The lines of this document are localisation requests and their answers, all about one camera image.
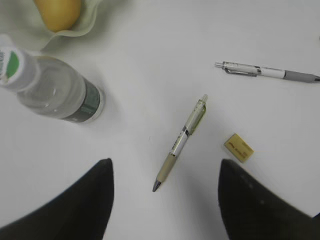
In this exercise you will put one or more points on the clear water bottle green label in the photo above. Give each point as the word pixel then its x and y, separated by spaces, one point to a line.
pixel 48 86

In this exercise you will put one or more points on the pale green wavy plate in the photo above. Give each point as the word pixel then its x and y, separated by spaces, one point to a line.
pixel 22 22

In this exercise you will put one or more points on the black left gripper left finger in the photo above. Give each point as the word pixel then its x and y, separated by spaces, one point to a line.
pixel 81 212

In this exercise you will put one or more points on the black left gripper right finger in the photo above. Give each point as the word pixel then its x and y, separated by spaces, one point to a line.
pixel 250 211

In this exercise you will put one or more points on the yellow eraser left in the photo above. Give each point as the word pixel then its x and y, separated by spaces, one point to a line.
pixel 238 148

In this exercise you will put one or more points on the yellow mango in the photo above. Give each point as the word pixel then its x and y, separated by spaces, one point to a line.
pixel 59 15

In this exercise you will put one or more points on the beige grip mechanical pencil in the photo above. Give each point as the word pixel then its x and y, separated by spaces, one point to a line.
pixel 188 129

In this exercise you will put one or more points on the grey grip mechanical pencil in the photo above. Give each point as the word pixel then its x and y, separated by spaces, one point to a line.
pixel 254 71

